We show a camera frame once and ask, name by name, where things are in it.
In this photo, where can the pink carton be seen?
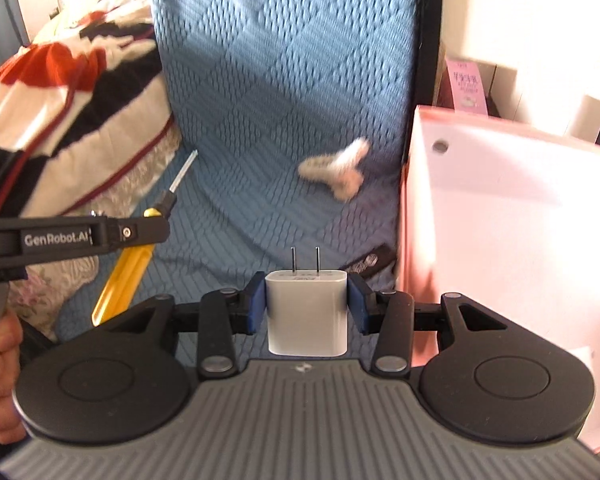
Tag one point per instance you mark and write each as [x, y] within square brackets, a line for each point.
[464, 85]

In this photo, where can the white fuzzy hair claw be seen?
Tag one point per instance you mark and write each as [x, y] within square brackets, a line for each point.
[337, 167]

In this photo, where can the red white black striped blanket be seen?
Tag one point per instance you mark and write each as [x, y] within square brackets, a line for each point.
[70, 110]

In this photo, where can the black printed marker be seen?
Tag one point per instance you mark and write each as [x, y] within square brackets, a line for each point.
[370, 262]

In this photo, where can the pink cardboard box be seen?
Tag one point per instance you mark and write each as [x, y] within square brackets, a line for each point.
[505, 235]

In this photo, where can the floral lace bedsheet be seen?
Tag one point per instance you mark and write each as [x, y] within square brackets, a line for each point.
[55, 285]

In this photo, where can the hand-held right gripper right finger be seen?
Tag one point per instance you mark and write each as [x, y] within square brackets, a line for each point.
[359, 305]

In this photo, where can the large white charger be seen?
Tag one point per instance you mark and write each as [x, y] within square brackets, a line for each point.
[305, 315]

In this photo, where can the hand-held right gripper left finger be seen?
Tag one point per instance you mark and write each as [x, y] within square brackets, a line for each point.
[255, 305]

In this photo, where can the person's left hand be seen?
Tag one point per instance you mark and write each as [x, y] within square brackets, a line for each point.
[0, 380]

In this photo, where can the blue textured cover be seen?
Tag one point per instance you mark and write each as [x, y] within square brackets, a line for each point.
[280, 60]

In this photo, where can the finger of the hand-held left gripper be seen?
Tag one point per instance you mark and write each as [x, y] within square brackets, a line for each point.
[137, 231]

